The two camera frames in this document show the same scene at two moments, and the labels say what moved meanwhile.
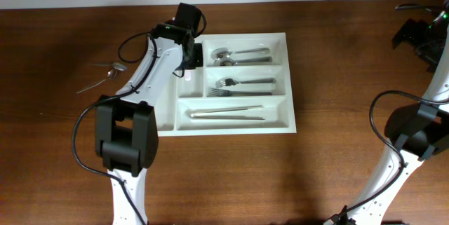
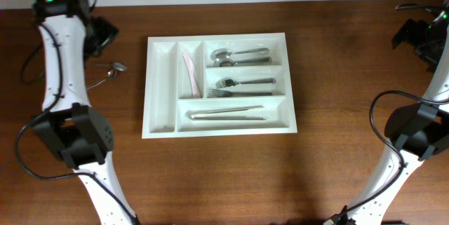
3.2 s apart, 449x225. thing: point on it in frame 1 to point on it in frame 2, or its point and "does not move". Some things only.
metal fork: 229,82 does not move
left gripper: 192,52 to 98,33
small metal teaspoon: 117,65 does not move
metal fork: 228,93 does not move
